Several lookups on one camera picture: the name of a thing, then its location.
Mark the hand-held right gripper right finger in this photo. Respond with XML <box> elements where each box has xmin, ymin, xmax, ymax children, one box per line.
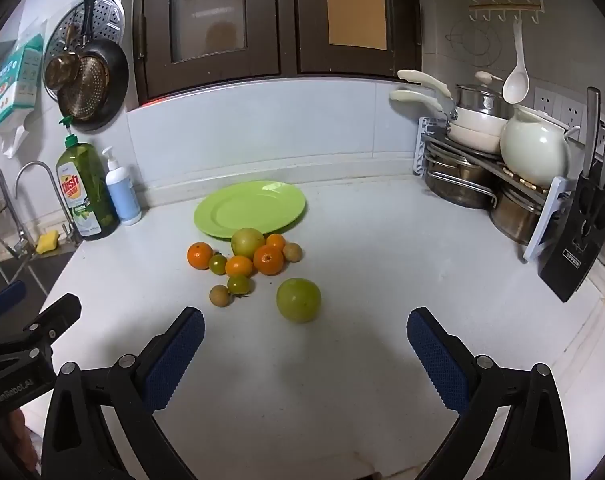
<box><xmin>406</xmin><ymin>306</ymin><xmax>573</xmax><ymax>480</ymax></box>

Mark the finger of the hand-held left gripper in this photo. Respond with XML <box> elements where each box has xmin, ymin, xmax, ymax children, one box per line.
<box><xmin>0</xmin><ymin>280</ymin><xmax>27</xmax><ymax>318</ymax></box>
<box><xmin>0</xmin><ymin>292</ymin><xmax>83</xmax><ymax>362</ymax></box>

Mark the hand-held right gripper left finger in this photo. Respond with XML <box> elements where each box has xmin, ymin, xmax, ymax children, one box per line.
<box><xmin>41</xmin><ymin>306</ymin><xmax>218</xmax><ymax>480</ymax></box>

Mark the yellow-green round fruit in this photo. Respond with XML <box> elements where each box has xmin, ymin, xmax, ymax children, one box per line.
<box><xmin>231</xmin><ymin>227</ymin><xmax>266</xmax><ymax>259</ymax></box>

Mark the large orange mandarin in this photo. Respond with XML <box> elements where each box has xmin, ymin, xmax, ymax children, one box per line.
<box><xmin>253</xmin><ymin>244</ymin><xmax>286</xmax><ymax>276</ymax></box>

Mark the large green round fruit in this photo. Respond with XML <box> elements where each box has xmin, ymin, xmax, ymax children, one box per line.
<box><xmin>276</xmin><ymin>277</ymin><xmax>322</xmax><ymax>324</ymax></box>

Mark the green plastic plate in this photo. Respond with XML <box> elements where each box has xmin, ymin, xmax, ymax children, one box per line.
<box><xmin>193</xmin><ymin>180</ymin><xmax>307</xmax><ymax>240</ymax></box>

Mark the kitchen sink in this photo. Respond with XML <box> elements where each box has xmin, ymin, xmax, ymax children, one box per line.
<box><xmin>0</xmin><ymin>245</ymin><xmax>78</xmax><ymax>311</ymax></box>

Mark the yellow sponge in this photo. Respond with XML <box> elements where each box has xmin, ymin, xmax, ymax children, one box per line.
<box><xmin>36</xmin><ymin>230</ymin><xmax>61</xmax><ymax>254</ymax></box>

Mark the steel kitchen faucet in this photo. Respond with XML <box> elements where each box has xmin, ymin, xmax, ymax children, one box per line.
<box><xmin>0</xmin><ymin>160</ymin><xmax>86</xmax><ymax>261</ymax></box>

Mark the green dish soap bottle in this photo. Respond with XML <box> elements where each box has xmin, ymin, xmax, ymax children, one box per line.
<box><xmin>56</xmin><ymin>116</ymin><xmax>121</xmax><ymax>242</ymax></box>

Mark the white and blue pump bottle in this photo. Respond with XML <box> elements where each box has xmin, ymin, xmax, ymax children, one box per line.
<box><xmin>101</xmin><ymin>146</ymin><xmax>142</xmax><ymax>226</ymax></box>

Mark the tall steel pot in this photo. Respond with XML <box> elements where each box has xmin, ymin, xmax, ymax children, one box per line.
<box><xmin>489</xmin><ymin>182</ymin><xmax>548</xmax><ymax>245</ymax></box>

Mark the wide steel pot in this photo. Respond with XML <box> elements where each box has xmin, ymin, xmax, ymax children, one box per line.
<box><xmin>425</xmin><ymin>142</ymin><xmax>498</xmax><ymax>209</ymax></box>

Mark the black knife block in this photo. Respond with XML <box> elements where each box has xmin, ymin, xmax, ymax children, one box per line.
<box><xmin>537</xmin><ymin>172</ymin><xmax>605</xmax><ymax>303</ymax></box>

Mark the green and white bag box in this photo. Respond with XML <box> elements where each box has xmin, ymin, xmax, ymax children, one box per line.
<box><xmin>0</xmin><ymin>34</ymin><xmax>44</xmax><ymax>137</ymax></box>

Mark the brass strainer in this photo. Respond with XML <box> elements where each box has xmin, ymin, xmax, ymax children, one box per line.
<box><xmin>65</xmin><ymin>55</ymin><xmax>110</xmax><ymax>122</ymax></box>

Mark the cream ceramic teapot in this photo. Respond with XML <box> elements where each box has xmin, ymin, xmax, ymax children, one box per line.
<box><xmin>499</xmin><ymin>106</ymin><xmax>580</xmax><ymax>188</ymax></box>

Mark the small copper pot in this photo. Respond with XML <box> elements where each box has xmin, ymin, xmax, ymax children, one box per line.
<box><xmin>43</xmin><ymin>25</ymin><xmax>82</xmax><ymax>92</ymax></box>

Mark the black frying pan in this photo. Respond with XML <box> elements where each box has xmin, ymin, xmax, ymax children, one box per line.
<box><xmin>57</xmin><ymin>0</ymin><xmax>130</xmax><ymax>133</ymax></box>

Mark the steel pot with lid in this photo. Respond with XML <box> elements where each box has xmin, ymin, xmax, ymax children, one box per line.
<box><xmin>455</xmin><ymin>71</ymin><xmax>508</xmax><ymax>116</ymax></box>

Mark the white ladle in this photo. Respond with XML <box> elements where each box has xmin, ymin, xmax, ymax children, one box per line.
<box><xmin>502</xmin><ymin>20</ymin><xmax>530</xmax><ymax>106</ymax></box>

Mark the steel steamer plate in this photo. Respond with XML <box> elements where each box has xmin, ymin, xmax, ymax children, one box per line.
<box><xmin>43</xmin><ymin>0</ymin><xmax>126</xmax><ymax>106</ymax></box>

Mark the dark wooden cabinet door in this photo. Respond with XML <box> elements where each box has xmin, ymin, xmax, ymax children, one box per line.
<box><xmin>132</xmin><ymin>0</ymin><xmax>296</xmax><ymax>106</ymax></box>
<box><xmin>293</xmin><ymin>0</ymin><xmax>423</xmax><ymax>79</ymax></box>

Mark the cream pan with handle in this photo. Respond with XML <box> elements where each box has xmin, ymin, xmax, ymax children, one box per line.
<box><xmin>389</xmin><ymin>89</ymin><xmax>504</xmax><ymax>155</ymax></box>
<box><xmin>397</xmin><ymin>69</ymin><xmax>508</xmax><ymax>128</ymax></box>

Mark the white wall outlet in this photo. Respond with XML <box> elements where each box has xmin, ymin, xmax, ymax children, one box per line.
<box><xmin>559</xmin><ymin>97</ymin><xmax>585</xmax><ymax>128</ymax></box>
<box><xmin>532</xmin><ymin>86</ymin><xmax>563</xmax><ymax>121</ymax></box>

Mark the wire trivet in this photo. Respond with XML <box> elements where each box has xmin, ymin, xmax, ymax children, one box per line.
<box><xmin>445</xmin><ymin>15</ymin><xmax>503</xmax><ymax>68</ymax></box>

